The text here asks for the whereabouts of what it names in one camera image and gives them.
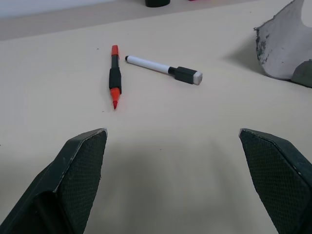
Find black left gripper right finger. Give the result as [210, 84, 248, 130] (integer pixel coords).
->
[238, 128, 312, 234]

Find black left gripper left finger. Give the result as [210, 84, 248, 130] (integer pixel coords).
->
[0, 128, 108, 234]

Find red and black pen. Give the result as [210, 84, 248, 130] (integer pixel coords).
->
[108, 44, 123, 111]

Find grey stained cloth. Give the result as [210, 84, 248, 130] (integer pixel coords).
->
[253, 0, 312, 89]

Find white marker with black cap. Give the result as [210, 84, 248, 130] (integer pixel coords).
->
[125, 55, 204, 86]

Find black round container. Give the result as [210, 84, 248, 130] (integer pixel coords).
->
[144, 0, 171, 8]

